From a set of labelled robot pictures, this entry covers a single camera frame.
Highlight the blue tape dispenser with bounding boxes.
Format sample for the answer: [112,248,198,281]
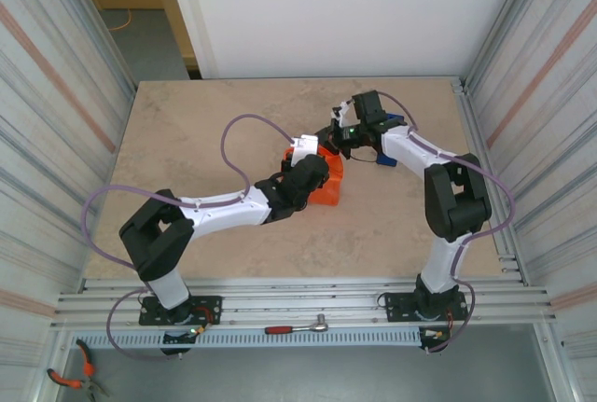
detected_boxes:
[375,112,405,168]

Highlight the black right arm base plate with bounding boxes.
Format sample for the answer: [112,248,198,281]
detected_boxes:
[384,290,469,324]

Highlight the orange wrapping paper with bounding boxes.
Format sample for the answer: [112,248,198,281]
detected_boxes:
[279,145,345,207]

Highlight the aluminium side rail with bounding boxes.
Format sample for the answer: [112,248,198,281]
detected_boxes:
[450,76,531,287]

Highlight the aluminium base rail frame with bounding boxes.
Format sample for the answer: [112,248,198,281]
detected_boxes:
[50,278,559,328]

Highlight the orange-handled pliers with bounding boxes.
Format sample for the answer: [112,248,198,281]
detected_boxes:
[46,339,111,398]

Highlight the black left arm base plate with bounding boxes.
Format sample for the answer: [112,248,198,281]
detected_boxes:
[138,295,223,327]

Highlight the white door frame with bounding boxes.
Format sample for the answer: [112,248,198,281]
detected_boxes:
[161,0,220,80]

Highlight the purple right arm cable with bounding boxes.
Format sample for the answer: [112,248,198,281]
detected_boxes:
[378,91,516,354]

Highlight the red-handled ratchet wrench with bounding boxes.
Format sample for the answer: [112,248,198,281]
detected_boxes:
[264,312,331,336]

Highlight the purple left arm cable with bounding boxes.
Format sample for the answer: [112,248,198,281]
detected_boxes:
[82,114,299,364]

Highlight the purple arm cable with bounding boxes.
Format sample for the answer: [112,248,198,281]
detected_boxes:
[82,114,299,364]
[378,91,516,354]

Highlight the grey slotted cable duct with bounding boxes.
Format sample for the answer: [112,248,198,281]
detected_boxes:
[69,329,423,350]

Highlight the orange floor cable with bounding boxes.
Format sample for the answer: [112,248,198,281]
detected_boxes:
[107,8,134,33]

